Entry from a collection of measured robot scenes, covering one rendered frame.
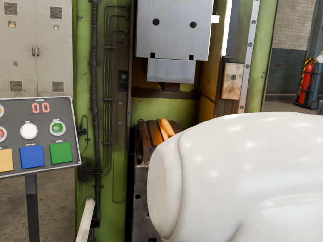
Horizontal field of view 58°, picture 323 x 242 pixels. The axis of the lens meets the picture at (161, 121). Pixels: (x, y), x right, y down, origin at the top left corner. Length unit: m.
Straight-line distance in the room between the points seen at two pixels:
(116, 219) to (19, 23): 5.30
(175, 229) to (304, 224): 0.10
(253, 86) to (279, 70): 7.60
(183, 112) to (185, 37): 0.65
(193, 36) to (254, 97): 0.47
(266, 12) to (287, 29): 7.62
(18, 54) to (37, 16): 0.82
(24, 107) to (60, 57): 5.26
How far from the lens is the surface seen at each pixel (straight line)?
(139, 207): 1.35
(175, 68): 1.23
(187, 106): 1.76
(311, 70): 8.49
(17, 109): 1.18
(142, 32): 1.21
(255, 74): 1.49
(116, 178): 1.51
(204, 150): 0.25
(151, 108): 1.74
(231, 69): 1.41
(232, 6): 1.39
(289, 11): 9.13
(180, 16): 1.23
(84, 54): 1.36
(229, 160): 0.25
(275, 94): 9.14
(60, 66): 6.43
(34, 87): 6.51
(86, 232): 1.35
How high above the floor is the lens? 1.43
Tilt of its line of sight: 15 degrees down
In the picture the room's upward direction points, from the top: 4 degrees clockwise
